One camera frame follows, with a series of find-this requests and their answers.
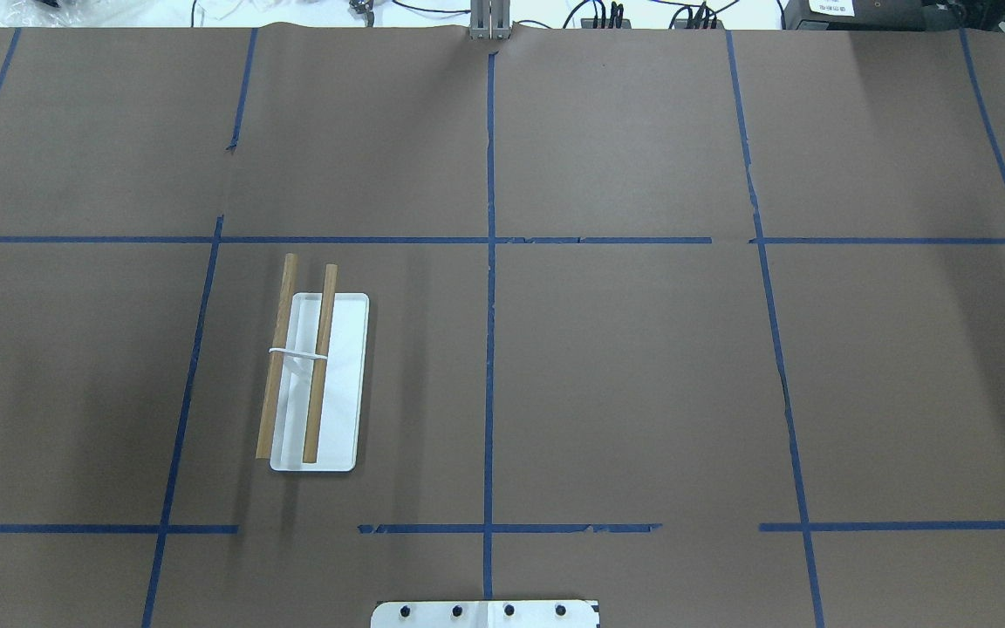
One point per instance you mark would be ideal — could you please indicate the white wood towel rack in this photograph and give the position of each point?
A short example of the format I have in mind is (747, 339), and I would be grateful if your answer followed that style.
(312, 404)

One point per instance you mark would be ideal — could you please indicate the black power strip left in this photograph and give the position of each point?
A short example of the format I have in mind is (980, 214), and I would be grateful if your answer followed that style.
(605, 16)

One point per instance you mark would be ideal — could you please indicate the black power strip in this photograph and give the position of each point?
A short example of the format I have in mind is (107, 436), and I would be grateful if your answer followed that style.
(605, 16)
(695, 17)

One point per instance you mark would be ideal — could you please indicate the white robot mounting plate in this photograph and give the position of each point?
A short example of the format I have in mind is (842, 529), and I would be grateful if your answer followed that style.
(488, 613)

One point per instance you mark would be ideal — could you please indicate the black power strip right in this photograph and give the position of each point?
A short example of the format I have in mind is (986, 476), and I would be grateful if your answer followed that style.
(695, 17)

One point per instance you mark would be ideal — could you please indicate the black box with label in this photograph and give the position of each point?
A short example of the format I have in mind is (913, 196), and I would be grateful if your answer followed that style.
(892, 15)

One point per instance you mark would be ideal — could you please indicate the grey aluminium frame post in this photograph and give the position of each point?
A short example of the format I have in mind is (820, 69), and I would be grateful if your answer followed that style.
(490, 20)

